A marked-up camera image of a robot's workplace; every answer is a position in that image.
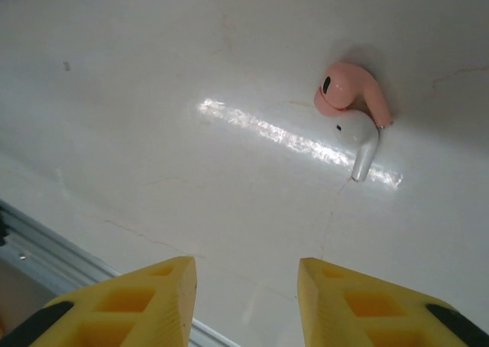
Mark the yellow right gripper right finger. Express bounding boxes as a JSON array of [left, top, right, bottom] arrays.
[[298, 258, 489, 347]]

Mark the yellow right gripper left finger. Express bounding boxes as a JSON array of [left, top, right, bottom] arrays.
[[0, 255, 198, 347]]

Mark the white wireless earbud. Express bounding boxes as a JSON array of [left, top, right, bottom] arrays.
[[332, 109, 381, 183]]

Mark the pink wireless earbud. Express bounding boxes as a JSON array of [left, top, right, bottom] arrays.
[[313, 60, 393, 128]]

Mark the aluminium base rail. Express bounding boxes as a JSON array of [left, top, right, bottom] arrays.
[[0, 199, 230, 347]]

